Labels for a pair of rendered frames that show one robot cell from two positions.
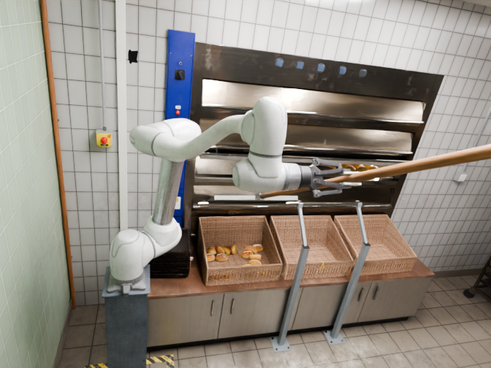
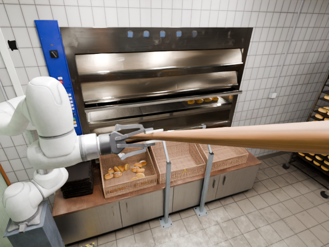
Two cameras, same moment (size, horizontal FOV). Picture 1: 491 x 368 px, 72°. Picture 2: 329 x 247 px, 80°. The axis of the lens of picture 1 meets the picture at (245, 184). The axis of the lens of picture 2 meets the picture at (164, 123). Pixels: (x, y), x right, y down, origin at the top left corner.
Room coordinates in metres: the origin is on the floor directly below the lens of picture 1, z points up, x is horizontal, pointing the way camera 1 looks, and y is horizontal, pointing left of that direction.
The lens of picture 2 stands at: (0.46, -0.37, 2.23)
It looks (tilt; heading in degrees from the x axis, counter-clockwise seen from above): 30 degrees down; 358
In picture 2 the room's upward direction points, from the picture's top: 2 degrees clockwise
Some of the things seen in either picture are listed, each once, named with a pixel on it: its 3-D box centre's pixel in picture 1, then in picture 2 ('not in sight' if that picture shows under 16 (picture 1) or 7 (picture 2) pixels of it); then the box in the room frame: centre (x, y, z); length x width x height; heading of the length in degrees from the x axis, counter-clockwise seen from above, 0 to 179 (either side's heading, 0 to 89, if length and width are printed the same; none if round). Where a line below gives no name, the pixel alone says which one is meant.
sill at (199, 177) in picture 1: (303, 179); (167, 113); (2.56, -0.47, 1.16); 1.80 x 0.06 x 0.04; 108
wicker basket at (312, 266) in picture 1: (308, 244); (176, 156); (2.29, -0.58, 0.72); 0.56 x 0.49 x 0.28; 108
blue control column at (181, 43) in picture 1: (166, 144); (77, 100); (3.10, 0.81, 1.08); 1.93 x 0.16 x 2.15; 18
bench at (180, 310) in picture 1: (284, 288); (165, 185); (2.23, -0.46, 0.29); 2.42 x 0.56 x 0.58; 108
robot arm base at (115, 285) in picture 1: (127, 277); (25, 216); (1.30, 0.51, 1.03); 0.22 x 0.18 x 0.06; 19
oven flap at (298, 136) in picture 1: (315, 136); (169, 84); (2.54, -0.48, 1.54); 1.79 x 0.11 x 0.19; 108
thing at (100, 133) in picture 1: (104, 138); not in sight; (2.03, 0.94, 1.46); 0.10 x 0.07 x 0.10; 108
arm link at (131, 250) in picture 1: (128, 251); (20, 198); (1.32, 0.51, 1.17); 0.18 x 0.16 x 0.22; 147
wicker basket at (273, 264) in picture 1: (237, 247); (127, 166); (2.11, -0.02, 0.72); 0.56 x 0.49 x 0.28; 109
